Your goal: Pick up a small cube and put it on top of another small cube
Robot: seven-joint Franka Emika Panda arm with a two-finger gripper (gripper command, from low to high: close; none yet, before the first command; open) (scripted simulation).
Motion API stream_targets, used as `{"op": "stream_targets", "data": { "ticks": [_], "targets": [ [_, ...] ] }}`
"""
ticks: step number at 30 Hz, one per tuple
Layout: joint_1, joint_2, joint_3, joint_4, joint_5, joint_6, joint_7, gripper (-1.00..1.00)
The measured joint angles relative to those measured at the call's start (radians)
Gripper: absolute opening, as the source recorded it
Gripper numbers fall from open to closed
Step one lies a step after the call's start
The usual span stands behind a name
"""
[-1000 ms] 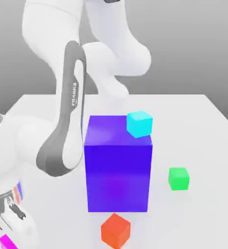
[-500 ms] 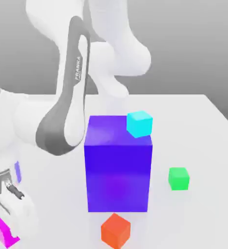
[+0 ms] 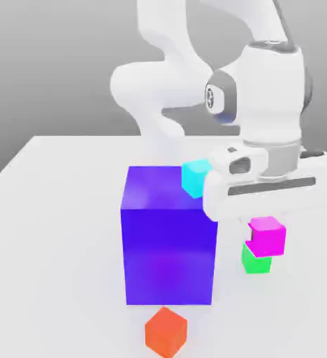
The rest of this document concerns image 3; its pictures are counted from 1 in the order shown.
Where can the small orange cube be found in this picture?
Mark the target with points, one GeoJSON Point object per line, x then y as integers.
{"type": "Point", "coordinates": [166, 332]}

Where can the small green cube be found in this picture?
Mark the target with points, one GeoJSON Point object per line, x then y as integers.
{"type": "Point", "coordinates": [257, 265]}

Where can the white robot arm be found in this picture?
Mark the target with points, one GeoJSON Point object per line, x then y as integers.
{"type": "Point", "coordinates": [272, 92]}

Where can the large purple box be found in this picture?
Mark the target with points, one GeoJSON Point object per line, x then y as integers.
{"type": "Point", "coordinates": [166, 251]}

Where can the small magenta cube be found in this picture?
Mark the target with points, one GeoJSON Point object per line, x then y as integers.
{"type": "Point", "coordinates": [269, 240]}

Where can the small cyan cube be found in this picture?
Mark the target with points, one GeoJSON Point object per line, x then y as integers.
{"type": "Point", "coordinates": [194, 179]}

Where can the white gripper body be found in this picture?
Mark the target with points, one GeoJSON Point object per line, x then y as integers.
{"type": "Point", "coordinates": [236, 204]}

